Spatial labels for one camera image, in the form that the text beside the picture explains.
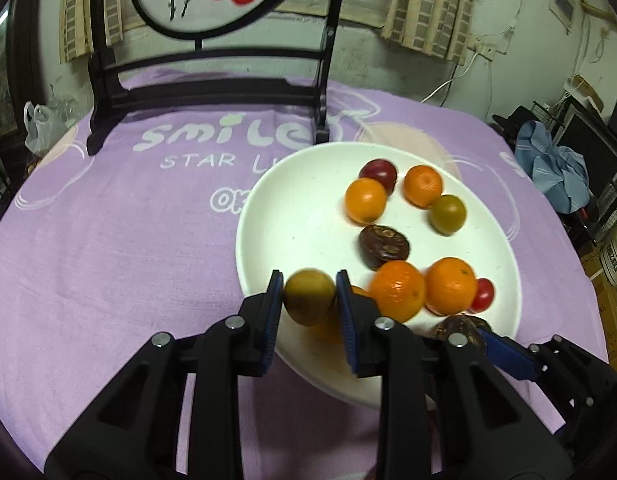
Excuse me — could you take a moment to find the small wall picture frame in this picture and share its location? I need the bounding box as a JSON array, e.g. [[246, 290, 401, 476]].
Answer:
[[549, 0, 575, 36]]

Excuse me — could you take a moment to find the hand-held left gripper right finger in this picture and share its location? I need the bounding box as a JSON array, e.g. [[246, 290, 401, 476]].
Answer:
[[335, 269, 574, 480]]

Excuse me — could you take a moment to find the blue cloth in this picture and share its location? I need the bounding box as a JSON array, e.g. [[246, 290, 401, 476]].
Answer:
[[515, 121, 594, 213]]

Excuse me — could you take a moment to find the black monitor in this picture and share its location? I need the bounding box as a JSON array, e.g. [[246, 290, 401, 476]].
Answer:
[[558, 110, 617, 181]]

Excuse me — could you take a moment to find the white plastic bag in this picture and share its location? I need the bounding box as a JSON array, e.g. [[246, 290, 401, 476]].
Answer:
[[23, 101, 72, 153]]

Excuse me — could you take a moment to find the white cable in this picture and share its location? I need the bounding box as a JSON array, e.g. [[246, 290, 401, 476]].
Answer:
[[421, 50, 481, 106]]

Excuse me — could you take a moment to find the white plate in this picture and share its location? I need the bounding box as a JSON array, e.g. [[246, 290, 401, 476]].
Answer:
[[236, 142, 523, 409]]

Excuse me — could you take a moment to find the beige checked curtain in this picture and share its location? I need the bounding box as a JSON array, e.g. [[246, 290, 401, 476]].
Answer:
[[381, 0, 481, 63], [58, 0, 126, 66]]

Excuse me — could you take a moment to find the small smooth orange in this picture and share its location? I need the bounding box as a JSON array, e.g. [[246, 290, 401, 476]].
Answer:
[[345, 178, 388, 224]]

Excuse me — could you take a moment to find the large mandarin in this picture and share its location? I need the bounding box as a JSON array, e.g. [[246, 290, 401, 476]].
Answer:
[[425, 257, 478, 317], [403, 165, 444, 209], [369, 260, 428, 323]]

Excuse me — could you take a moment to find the dark red plum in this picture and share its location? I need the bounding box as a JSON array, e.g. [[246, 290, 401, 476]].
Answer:
[[359, 159, 399, 196]]

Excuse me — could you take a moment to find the small yellow-green fruit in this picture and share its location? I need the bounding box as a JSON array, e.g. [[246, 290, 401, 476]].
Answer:
[[283, 269, 337, 327]]

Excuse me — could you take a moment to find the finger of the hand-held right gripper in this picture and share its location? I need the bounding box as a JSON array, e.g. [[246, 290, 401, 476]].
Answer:
[[481, 330, 617, 427]]

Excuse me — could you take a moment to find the green-yellow citrus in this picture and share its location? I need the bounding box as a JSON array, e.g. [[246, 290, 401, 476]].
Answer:
[[429, 194, 467, 236]]

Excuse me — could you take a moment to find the white wall power strip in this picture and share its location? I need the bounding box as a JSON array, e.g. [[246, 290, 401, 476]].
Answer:
[[471, 42, 509, 61]]

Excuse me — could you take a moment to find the purple printed tablecloth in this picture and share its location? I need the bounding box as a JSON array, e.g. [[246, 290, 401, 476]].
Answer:
[[0, 65, 611, 480]]

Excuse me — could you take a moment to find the dark brown wrinkled fruit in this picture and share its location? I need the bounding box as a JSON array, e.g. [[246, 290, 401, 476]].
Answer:
[[359, 225, 411, 271], [435, 314, 493, 358]]

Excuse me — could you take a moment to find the red cherry tomato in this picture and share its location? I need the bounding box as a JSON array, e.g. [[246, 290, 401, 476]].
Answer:
[[471, 278, 495, 313]]

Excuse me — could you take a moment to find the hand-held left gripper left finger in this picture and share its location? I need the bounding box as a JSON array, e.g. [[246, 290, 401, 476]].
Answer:
[[43, 269, 284, 480]]

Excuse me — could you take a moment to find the dark framed painting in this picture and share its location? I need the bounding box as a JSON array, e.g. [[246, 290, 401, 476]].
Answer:
[[0, 0, 24, 136]]

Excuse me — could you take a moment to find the white plastic bucket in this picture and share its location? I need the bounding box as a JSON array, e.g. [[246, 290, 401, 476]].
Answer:
[[599, 237, 617, 288]]

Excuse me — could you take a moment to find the cardboard box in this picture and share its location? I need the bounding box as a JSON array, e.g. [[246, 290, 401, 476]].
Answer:
[[591, 270, 617, 361]]

